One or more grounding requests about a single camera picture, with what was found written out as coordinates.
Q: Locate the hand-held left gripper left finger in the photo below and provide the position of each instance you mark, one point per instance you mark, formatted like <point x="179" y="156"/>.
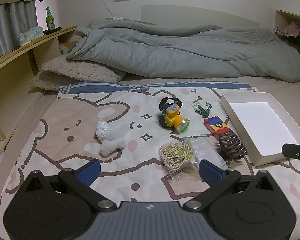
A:
<point x="90" y="171"/>

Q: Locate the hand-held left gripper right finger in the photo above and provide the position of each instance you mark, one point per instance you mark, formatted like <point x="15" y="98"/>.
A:
<point x="210" y="172"/>

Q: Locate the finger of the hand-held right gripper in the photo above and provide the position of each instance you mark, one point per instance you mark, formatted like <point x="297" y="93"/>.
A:
<point x="291" y="151"/>

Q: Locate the grey plastic packet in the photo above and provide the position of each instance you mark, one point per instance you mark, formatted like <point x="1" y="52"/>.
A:
<point x="205" y="150"/>

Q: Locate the brown hair claw clip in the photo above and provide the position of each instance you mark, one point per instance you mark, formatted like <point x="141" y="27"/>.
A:
<point x="231" y="146"/>

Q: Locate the white shallow cardboard box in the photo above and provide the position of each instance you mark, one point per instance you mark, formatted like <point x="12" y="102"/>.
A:
<point x="262" y="122"/>

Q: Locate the white cloth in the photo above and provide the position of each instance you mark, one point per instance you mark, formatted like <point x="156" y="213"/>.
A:
<point x="105" y="132"/>

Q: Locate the red playing card box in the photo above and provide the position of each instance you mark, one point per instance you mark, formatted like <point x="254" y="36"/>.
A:
<point x="216" y="127"/>

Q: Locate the cartoon bear printed blanket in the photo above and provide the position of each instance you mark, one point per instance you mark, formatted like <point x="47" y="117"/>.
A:
<point x="77" y="120"/>

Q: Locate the beige fluffy pillow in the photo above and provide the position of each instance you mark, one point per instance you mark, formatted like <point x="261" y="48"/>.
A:
<point x="72" y="72"/>

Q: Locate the dark clothes pile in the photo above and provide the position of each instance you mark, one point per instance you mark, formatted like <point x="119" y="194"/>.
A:
<point x="296" y="45"/>

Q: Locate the pink crumpled clothes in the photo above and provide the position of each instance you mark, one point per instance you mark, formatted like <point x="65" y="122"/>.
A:
<point x="292" y="28"/>

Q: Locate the grey duvet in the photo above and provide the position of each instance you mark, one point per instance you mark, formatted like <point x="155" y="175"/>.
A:
<point x="177" y="52"/>

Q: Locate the wooden bedside shelf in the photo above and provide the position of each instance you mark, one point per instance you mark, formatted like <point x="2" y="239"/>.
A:
<point x="12" y="62"/>

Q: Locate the cream open shelf unit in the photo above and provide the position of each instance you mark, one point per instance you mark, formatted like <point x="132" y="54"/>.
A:
<point x="281" y="17"/>

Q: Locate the black flat tray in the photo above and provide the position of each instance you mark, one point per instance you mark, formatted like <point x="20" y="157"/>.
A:
<point x="51" y="31"/>

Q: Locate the light green tissue box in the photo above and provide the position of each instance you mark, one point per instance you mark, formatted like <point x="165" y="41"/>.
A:
<point x="31" y="35"/>

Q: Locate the white charger plug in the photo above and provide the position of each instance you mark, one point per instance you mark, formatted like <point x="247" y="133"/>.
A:
<point x="115" y="18"/>

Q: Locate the green glass bottle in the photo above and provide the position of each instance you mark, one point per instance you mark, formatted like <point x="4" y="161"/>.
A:
<point x="50" y="21"/>

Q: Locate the grey curtain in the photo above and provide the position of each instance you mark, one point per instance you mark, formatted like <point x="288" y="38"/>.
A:
<point x="15" y="25"/>

